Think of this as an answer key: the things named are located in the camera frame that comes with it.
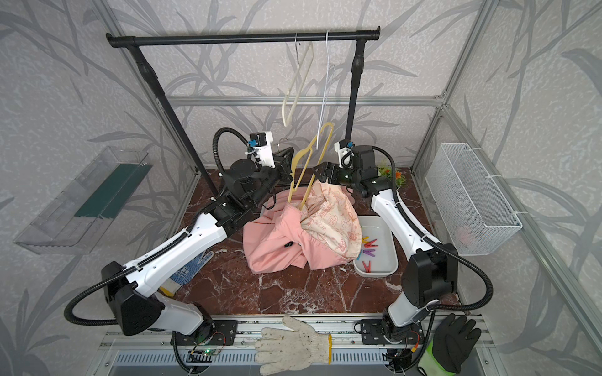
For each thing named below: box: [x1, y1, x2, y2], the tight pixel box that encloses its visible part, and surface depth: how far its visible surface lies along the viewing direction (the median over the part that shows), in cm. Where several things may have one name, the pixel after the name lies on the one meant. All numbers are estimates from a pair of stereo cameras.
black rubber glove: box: [432, 313, 483, 374], surface depth 73 cm
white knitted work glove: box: [254, 314, 333, 376], surface depth 72 cm
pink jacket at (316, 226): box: [242, 180, 363, 274], surface depth 75 cm
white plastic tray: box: [353, 215, 399, 278], surface depth 93 cm
